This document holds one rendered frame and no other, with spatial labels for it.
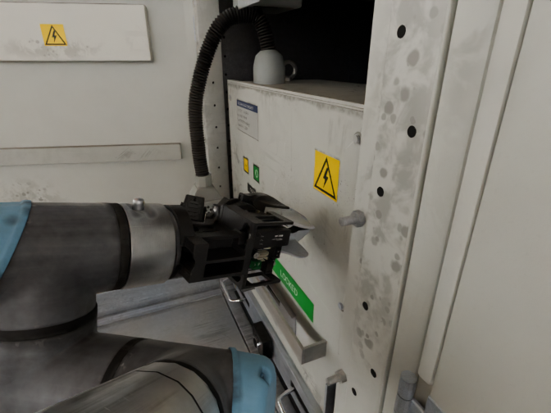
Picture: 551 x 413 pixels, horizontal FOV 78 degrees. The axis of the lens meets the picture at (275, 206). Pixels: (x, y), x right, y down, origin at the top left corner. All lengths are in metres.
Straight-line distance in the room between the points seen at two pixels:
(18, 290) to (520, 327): 0.29
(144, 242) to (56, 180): 0.74
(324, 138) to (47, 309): 0.31
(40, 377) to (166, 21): 0.75
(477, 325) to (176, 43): 0.81
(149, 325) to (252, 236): 0.62
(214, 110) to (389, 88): 0.62
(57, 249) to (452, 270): 0.25
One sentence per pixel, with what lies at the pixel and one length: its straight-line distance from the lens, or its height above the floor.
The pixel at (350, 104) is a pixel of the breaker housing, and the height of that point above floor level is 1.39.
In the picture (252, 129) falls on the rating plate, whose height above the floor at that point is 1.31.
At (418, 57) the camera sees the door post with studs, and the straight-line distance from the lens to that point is 0.25.
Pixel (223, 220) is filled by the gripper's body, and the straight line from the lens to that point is 0.37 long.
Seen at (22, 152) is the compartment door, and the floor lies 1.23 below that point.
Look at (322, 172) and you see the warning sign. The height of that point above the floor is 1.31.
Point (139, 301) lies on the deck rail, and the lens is 0.97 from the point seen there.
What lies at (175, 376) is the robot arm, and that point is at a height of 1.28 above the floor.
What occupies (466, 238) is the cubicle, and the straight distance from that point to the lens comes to 0.20.
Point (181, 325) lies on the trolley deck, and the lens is 0.89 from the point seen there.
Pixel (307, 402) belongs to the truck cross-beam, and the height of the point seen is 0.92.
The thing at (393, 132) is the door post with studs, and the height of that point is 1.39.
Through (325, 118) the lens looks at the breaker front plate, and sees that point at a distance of 0.41.
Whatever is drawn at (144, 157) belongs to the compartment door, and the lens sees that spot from 0.92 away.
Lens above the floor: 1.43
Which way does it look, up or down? 23 degrees down
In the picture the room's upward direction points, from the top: straight up
